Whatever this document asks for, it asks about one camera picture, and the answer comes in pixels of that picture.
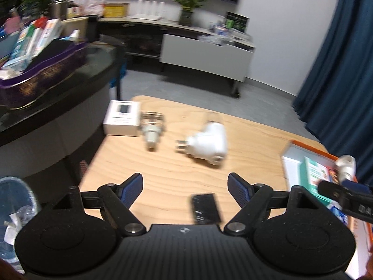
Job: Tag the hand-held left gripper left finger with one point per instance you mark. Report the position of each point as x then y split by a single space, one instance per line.
131 191

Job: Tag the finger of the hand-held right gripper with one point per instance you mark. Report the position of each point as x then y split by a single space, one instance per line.
329 188

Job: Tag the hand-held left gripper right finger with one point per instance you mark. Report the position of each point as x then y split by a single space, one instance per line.
240 191

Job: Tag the orange-rimmed white box lid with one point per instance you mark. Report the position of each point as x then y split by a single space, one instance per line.
294 169

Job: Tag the green bandage box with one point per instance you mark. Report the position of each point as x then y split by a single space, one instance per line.
314 175

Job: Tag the small black adapter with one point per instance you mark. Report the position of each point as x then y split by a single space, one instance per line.
206 208

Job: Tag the white plug-in device with bottle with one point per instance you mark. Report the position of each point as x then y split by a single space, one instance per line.
208 144

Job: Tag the clear white-capped refill bottle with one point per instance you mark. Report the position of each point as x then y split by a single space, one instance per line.
152 131

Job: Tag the small white charger box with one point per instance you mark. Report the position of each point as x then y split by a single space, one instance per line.
121 118

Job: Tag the black curved counter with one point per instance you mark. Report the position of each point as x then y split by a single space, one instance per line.
49 128

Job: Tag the dark blue curtain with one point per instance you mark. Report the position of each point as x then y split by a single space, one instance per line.
343 78

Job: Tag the bin with clear bag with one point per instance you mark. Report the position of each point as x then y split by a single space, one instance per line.
14 210

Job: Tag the long grey media cabinet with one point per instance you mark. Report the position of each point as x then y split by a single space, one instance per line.
204 58

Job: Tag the purple tin box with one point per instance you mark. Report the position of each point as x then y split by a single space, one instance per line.
43 75

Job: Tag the clear plastic bag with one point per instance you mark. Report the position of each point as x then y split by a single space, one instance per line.
211 38

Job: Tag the pile of small boxes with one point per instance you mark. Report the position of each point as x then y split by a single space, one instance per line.
230 33

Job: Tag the black green box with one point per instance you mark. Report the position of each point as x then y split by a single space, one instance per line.
237 22

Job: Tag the row of upright cartons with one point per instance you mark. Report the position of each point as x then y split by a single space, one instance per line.
32 43

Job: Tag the yellow cardboard box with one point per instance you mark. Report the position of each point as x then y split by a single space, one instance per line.
116 10

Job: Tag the white router with antennas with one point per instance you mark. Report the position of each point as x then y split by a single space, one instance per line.
147 10

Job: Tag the white red plastic bag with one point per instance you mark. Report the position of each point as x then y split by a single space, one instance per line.
96 4

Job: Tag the potted plant in dark pot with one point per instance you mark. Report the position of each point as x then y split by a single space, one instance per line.
188 3

